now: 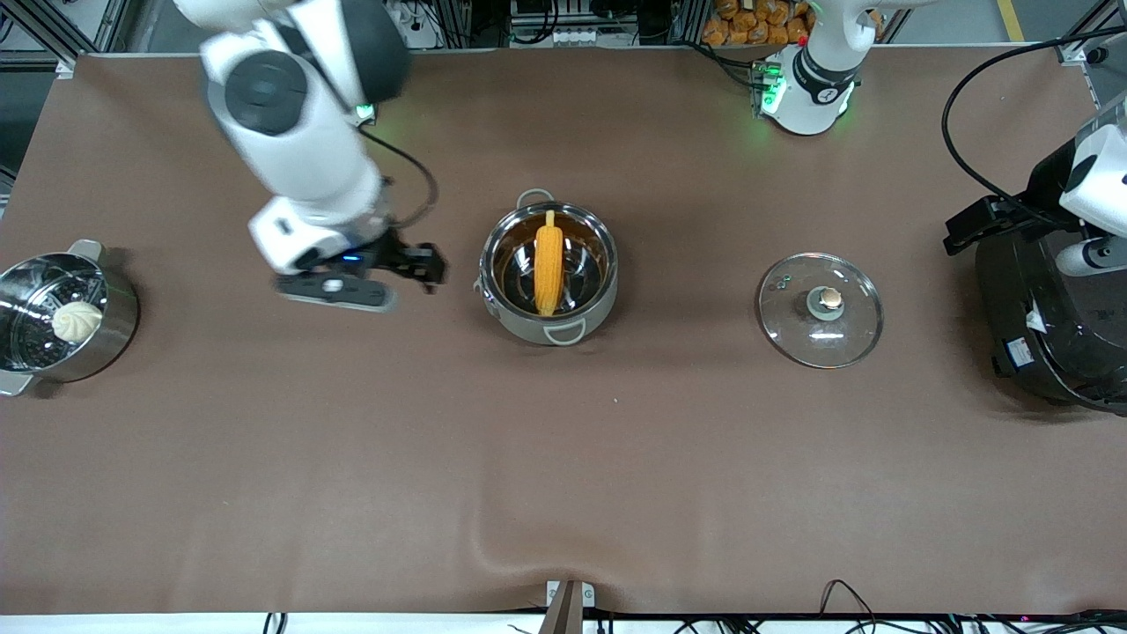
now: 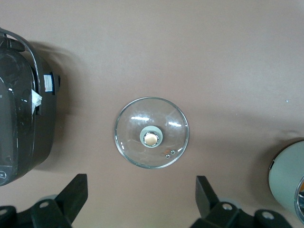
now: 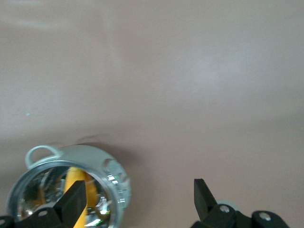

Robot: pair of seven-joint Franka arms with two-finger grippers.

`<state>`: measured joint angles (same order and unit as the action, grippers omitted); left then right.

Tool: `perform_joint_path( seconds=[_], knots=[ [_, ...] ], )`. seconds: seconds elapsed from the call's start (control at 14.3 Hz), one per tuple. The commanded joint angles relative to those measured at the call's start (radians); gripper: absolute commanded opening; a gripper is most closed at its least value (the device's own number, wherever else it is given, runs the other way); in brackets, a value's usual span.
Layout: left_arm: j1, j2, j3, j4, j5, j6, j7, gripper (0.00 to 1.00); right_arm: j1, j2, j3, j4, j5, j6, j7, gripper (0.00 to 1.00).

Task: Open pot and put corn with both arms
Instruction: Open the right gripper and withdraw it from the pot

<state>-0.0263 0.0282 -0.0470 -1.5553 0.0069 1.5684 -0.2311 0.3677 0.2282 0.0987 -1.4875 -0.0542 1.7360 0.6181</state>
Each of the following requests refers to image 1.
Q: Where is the steel pot with handles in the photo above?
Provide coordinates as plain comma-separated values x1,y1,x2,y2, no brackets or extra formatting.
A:
475,188,620,346

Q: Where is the yellow knitted corn cob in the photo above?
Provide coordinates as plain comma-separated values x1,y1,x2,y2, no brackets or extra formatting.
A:
534,210,565,317

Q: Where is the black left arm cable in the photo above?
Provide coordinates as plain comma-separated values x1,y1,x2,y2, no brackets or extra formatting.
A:
941,25,1127,209

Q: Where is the small white socket strip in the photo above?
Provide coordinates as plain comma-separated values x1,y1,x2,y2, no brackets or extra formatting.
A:
550,26,619,47

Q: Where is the glass pot lid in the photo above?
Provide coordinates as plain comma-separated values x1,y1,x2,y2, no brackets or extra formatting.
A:
757,253,884,369

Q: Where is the brown table cloth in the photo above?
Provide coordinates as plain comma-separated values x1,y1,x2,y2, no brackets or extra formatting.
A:
0,44,1127,617

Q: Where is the steel steamer pot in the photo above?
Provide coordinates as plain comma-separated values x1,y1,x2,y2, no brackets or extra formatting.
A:
0,240,140,397

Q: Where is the bag of orange snacks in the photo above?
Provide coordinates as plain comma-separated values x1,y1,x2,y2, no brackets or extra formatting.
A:
703,0,886,47

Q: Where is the white power strip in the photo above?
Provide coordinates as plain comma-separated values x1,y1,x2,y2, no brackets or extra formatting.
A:
387,0,441,50

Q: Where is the looped black cable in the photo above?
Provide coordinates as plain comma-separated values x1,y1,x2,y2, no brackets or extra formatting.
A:
819,579,883,634

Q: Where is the white steamed bun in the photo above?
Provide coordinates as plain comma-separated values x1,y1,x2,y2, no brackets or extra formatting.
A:
51,301,104,344

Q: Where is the aluminium frame profile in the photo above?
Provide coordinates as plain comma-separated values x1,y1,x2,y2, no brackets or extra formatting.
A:
1055,0,1127,68

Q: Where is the black rice cooker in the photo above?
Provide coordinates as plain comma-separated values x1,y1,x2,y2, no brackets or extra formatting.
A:
975,225,1127,417

